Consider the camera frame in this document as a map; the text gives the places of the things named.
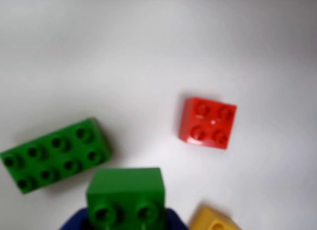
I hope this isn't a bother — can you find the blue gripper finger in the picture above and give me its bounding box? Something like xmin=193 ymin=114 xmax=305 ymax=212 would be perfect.
xmin=163 ymin=207 xmax=189 ymax=230
xmin=58 ymin=207 xmax=90 ymax=230

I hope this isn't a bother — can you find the green 2x2 toy block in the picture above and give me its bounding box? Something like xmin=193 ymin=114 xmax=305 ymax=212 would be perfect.
xmin=85 ymin=167 xmax=166 ymax=230

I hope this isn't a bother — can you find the yellow 2x2 toy block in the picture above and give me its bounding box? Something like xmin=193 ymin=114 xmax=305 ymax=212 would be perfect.
xmin=188 ymin=206 xmax=243 ymax=230

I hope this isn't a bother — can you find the green 2x4 toy block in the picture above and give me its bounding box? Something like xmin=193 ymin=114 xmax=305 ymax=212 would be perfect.
xmin=0 ymin=116 xmax=113 ymax=196

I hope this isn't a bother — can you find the red 2x2 toy block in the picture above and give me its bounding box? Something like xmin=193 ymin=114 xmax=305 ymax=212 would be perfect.
xmin=178 ymin=96 xmax=238 ymax=150

